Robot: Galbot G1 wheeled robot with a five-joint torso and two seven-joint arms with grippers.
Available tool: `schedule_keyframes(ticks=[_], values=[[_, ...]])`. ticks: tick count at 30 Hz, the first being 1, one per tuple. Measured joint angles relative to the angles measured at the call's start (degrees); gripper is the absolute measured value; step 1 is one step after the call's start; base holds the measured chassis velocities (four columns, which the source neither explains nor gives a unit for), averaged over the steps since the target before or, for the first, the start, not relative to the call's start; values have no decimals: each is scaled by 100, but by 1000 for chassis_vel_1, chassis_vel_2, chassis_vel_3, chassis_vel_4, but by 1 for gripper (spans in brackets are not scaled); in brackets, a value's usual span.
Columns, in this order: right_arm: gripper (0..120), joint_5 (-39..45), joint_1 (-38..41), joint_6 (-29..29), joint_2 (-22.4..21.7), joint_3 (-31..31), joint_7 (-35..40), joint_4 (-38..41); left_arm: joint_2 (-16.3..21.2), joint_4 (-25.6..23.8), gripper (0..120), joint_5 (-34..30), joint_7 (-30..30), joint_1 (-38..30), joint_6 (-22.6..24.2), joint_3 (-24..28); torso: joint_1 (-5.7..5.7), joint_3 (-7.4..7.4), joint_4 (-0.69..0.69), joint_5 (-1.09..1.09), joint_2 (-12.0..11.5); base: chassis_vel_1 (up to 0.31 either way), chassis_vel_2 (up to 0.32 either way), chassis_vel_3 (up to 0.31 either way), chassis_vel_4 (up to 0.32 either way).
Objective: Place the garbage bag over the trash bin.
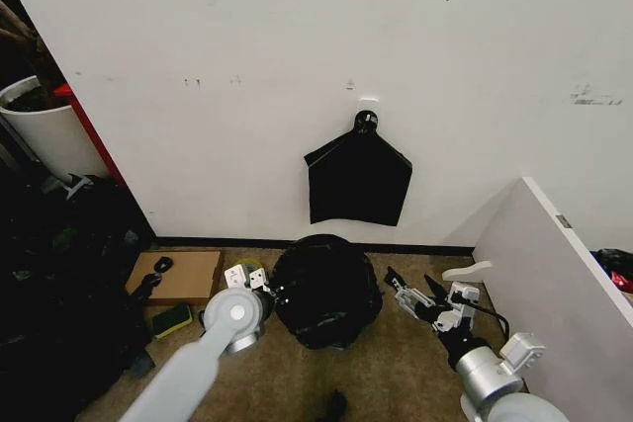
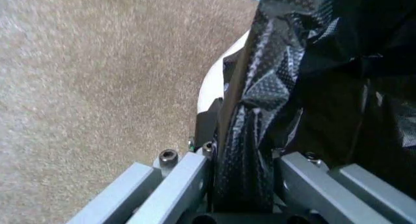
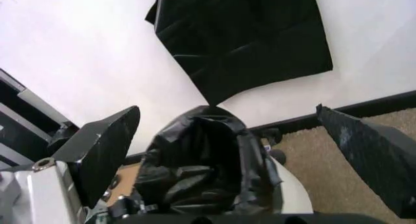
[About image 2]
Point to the black plastic garbage bag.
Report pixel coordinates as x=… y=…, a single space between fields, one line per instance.
x=328 y=63

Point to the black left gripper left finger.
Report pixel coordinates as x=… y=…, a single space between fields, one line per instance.
x=169 y=185

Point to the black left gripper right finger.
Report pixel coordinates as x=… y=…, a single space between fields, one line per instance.
x=325 y=192

